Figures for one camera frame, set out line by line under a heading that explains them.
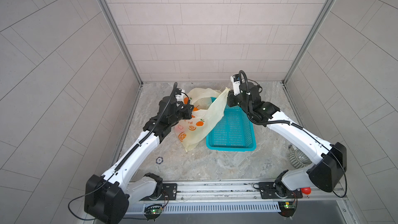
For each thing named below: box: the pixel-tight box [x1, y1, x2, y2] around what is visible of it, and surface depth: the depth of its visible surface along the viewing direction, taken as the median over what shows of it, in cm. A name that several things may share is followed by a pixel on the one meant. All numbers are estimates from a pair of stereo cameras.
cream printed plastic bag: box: [174, 87, 231, 152], surface depth 79 cm
